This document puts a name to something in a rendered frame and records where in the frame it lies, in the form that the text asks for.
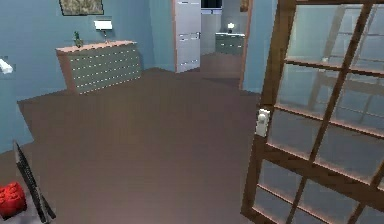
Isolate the white wall fixture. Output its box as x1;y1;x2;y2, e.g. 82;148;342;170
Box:
0;58;14;75

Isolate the dark window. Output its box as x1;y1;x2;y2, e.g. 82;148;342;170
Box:
200;0;223;9

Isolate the grey chest of drawers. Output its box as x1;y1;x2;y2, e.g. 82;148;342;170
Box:
55;40;143;95

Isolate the white door knob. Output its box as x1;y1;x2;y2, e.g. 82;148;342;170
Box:
255;108;271;138

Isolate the white table lamp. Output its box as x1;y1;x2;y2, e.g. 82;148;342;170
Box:
93;19;114;43

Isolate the small green house plant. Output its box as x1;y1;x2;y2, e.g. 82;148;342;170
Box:
73;30;84;49

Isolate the white room door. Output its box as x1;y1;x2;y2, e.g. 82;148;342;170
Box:
173;0;202;74

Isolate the red blocky object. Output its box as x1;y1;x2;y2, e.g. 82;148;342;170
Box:
0;181;28;220

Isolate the framed wall picture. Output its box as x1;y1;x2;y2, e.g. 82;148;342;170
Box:
58;0;105;17

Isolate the brown glass pane door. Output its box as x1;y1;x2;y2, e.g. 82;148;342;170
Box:
239;0;384;224

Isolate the grey green sideboard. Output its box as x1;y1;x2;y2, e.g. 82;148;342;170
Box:
214;32;246;56

